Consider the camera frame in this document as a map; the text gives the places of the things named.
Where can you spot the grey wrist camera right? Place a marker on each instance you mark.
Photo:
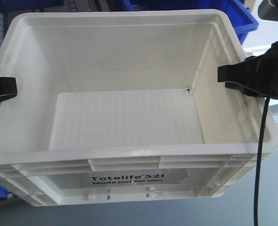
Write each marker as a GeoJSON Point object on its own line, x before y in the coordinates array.
{"type": "Point", "coordinates": [268, 10]}

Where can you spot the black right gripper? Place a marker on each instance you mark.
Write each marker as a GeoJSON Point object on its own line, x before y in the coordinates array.
{"type": "Point", "coordinates": [246, 71]}

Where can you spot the white Totelife plastic bin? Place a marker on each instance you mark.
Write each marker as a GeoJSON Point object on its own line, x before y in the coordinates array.
{"type": "Point", "coordinates": [123, 106]}

